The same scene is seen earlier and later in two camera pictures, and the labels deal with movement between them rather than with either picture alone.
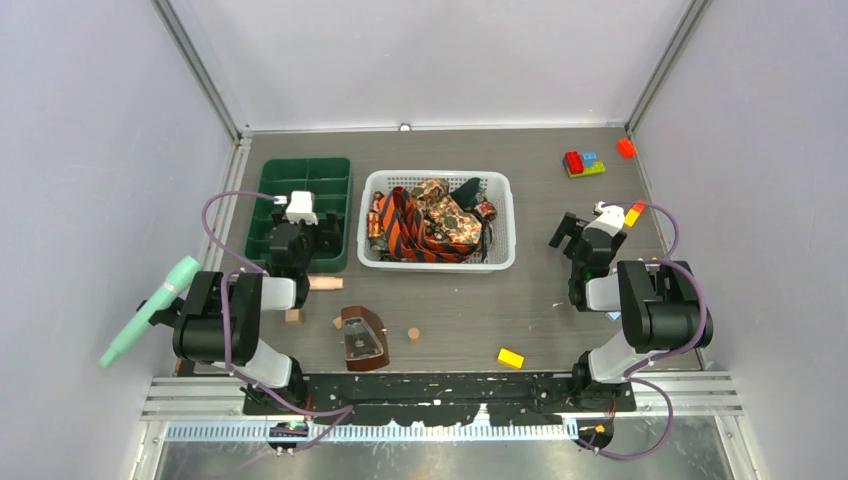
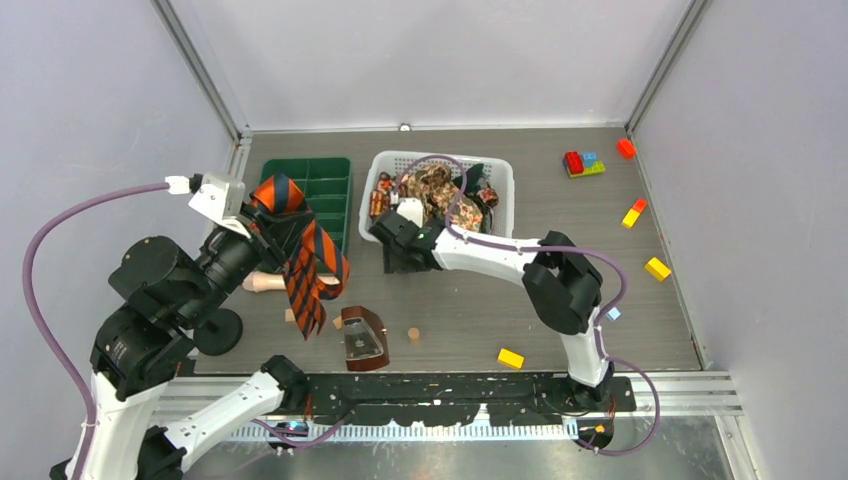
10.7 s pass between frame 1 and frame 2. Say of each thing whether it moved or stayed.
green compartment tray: stayed
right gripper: moved
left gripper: moved
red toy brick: stayed
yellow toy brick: stayed
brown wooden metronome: stayed
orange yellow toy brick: stayed
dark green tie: moved
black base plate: stayed
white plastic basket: moved
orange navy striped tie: moved
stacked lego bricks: stayed
